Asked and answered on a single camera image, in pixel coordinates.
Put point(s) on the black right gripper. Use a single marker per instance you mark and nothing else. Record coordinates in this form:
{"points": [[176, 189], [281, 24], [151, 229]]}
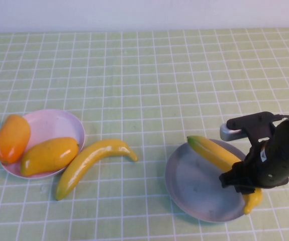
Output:
{"points": [[267, 165]]}

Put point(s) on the yellow plastic banana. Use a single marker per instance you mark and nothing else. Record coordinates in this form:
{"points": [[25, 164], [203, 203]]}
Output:
{"points": [[209, 148], [84, 165]]}

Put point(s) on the yellow plastic mango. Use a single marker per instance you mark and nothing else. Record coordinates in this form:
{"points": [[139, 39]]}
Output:
{"points": [[48, 155]]}

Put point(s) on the orange plastic mango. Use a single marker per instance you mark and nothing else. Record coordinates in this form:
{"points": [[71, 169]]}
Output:
{"points": [[11, 140]]}

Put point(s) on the blue round plastic plate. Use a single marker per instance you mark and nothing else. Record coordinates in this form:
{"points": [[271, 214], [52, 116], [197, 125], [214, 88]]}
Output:
{"points": [[197, 185]]}

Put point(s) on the pink round plastic plate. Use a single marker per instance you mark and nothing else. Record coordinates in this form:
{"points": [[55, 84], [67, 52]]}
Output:
{"points": [[51, 123]]}

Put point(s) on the green checked tablecloth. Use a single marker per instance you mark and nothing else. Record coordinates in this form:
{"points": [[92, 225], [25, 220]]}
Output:
{"points": [[159, 88]]}

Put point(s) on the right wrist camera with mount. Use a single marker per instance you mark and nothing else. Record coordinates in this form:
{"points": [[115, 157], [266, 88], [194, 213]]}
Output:
{"points": [[254, 123]]}

